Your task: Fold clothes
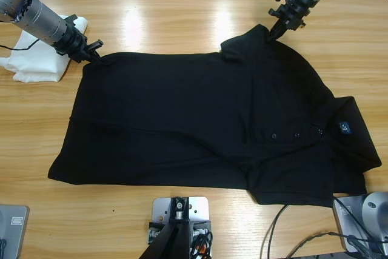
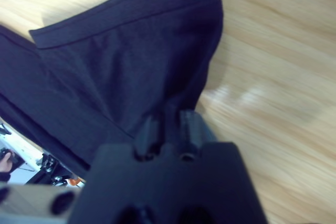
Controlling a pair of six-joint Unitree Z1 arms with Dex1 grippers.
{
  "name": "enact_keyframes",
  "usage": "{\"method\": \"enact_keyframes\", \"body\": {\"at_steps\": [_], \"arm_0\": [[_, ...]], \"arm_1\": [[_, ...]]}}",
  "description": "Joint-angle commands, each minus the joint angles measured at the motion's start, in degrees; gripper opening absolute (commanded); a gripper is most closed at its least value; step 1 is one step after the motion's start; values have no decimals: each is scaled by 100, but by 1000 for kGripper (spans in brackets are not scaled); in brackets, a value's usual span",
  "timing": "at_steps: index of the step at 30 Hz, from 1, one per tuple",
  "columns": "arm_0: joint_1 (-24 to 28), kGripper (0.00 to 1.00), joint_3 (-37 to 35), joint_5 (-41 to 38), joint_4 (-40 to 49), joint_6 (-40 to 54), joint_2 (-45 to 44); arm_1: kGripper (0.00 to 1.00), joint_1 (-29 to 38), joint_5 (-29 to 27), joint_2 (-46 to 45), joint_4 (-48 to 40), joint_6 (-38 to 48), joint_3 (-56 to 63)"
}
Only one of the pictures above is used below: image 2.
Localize bystander bare hand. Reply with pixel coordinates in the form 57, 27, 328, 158
0, 153, 14, 174

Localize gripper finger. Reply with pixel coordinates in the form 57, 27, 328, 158
180, 110, 218, 161
135, 115, 161, 161

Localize dark camera post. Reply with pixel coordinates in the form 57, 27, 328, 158
25, 153, 76, 186

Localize black handheld controller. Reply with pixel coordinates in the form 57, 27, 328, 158
0, 148, 21, 167

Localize black polo shirt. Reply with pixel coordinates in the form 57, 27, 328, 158
0, 0, 224, 180

